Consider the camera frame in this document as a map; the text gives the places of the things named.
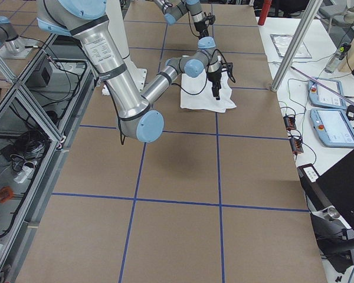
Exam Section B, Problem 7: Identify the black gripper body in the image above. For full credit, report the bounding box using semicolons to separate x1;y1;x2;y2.
194;19;209;36
207;69;222;90

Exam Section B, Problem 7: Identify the white printed long-sleeve shirt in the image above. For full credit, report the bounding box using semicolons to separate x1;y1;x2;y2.
180;72;237;113

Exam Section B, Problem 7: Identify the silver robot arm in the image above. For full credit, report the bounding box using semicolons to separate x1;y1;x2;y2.
37;1;222;143
153;0;215;39

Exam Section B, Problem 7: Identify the red bottle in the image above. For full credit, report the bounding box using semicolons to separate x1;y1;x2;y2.
258;0;272;26

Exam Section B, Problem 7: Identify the upper black relay box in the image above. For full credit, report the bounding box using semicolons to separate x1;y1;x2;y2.
283;115;297;130

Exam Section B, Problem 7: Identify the black relay box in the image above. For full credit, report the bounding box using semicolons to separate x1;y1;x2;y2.
289;137;304;156
283;115;297;130

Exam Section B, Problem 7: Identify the lower black relay box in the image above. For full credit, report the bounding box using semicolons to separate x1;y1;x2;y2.
289;137;304;156

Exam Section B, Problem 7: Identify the upper blue teach pendant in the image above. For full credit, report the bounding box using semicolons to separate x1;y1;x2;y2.
309;78;346;110

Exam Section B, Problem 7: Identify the blue teach pendant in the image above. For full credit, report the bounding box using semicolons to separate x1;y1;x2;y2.
309;78;346;110
310;108;354;148

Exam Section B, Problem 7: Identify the lower blue teach pendant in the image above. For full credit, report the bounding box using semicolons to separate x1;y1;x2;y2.
310;108;354;148

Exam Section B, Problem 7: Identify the clear water bottle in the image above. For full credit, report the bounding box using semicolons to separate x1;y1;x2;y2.
324;42;352;74

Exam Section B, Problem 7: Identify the black laptop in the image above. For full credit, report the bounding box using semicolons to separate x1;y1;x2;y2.
297;149;354;273

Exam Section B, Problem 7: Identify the white power strip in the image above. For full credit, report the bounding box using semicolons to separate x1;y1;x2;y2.
14;160;37;184

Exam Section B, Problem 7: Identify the orange clamp block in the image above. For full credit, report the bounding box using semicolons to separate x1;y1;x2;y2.
0;186;14;203

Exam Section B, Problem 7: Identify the white pedestal column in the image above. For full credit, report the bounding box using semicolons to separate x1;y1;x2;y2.
106;0;130;62

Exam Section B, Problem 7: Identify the aluminium frame post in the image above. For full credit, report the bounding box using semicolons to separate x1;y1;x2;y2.
271;0;323;92

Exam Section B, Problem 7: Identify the aluminium side frame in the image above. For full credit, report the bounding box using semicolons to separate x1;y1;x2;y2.
0;35;96;282

